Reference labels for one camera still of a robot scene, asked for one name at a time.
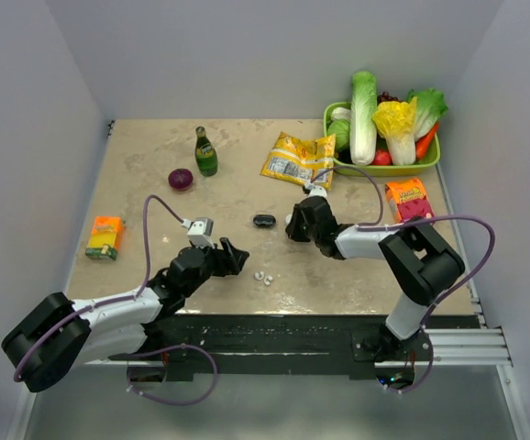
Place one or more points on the green glass bottle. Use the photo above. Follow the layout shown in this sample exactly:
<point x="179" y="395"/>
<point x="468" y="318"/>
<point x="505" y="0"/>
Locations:
<point x="205" y="154"/>

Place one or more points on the black earbud charging case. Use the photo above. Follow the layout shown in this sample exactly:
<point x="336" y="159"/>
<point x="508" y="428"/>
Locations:
<point x="264" y="221"/>

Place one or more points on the aluminium rail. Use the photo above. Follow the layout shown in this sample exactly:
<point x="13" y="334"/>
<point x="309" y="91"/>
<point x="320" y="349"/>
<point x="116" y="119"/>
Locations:
<point x="470" y="347"/>

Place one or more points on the yellow leaf cabbage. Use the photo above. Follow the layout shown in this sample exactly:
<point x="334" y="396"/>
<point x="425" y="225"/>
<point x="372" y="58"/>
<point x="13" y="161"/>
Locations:
<point x="394" y="122"/>

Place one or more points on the yellow snack bag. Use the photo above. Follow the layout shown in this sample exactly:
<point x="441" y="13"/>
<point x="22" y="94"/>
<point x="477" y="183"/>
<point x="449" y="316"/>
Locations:
<point x="300" y="161"/>

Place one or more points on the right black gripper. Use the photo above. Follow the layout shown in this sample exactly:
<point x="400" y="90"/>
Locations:
<point x="292" y="230"/>

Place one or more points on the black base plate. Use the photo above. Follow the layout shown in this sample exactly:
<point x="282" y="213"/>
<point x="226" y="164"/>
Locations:
<point x="264" y="344"/>

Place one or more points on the napa cabbage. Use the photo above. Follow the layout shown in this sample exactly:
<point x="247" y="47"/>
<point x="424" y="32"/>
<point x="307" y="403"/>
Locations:
<point x="363" y="132"/>

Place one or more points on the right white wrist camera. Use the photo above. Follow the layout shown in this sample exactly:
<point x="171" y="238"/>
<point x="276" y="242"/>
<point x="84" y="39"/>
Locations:
<point x="314" y="190"/>

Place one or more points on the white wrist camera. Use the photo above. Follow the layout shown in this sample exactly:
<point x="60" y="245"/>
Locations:
<point x="199" y="232"/>
<point x="314" y="190"/>

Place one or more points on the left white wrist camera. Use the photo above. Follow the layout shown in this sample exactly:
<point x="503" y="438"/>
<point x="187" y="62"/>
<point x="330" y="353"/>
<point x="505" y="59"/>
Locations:
<point x="199" y="232"/>

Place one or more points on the round green cabbage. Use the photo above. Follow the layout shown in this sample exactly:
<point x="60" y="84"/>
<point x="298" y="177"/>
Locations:
<point x="341" y="130"/>

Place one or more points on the pink orange snack box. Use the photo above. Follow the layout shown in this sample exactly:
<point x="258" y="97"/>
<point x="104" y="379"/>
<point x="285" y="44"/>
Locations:
<point x="408" y="199"/>

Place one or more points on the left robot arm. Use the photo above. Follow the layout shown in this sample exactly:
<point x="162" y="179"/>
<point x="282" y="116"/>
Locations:
<point x="60" y="334"/>

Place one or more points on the white cauliflower piece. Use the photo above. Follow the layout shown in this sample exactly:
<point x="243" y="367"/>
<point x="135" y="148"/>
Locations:
<point x="340" y="113"/>

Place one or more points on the green lettuce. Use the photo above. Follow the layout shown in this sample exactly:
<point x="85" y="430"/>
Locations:
<point x="430" y="107"/>

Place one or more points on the dark red grapes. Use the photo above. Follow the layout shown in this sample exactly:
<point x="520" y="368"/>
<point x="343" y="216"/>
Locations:
<point x="386" y="97"/>

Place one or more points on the orange carrot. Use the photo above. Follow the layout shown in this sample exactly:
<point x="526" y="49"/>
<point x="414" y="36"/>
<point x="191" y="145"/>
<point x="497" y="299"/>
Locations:
<point x="422" y="145"/>

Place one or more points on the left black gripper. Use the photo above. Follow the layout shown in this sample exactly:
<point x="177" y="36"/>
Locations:
<point x="229" y="259"/>

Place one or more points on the green plastic basket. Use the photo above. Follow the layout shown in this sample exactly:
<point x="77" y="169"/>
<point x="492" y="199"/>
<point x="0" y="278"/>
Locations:
<point x="429" y="161"/>

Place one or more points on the red tomato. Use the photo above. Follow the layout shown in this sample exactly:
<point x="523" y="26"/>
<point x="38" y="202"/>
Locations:
<point x="382" y="158"/>

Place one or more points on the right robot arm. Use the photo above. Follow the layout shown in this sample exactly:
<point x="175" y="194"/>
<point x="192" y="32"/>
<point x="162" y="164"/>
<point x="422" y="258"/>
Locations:
<point x="422" y="261"/>

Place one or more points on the orange yellow juice carton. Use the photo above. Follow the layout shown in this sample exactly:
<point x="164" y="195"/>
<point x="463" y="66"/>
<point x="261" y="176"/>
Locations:
<point x="106" y="238"/>

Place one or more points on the purple red onion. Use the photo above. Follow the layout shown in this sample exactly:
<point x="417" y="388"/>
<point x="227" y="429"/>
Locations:
<point x="180" y="179"/>

